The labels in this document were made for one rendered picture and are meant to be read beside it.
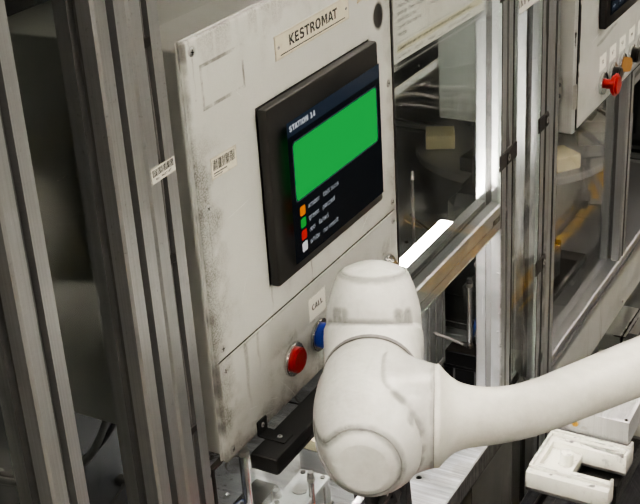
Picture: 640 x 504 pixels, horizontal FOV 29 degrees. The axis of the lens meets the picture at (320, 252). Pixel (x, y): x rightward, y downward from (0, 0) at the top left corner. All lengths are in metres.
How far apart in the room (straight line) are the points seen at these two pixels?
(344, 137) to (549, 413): 0.38
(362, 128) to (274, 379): 0.30
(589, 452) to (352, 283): 0.99
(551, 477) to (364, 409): 1.01
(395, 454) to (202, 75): 0.39
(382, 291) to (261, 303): 0.13
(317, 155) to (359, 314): 0.18
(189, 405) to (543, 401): 0.35
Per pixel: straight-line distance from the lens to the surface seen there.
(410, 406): 1.19
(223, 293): 1.27
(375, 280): 1.31
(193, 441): 1.30
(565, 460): 2.19
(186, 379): 1.26
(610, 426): 2.22
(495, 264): 2.05
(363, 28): 1.46
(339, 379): 1.22
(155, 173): 1.15
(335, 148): 1.38
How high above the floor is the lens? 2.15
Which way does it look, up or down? 26 degrees down
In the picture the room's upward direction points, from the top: 4 degrees counter-clockwise
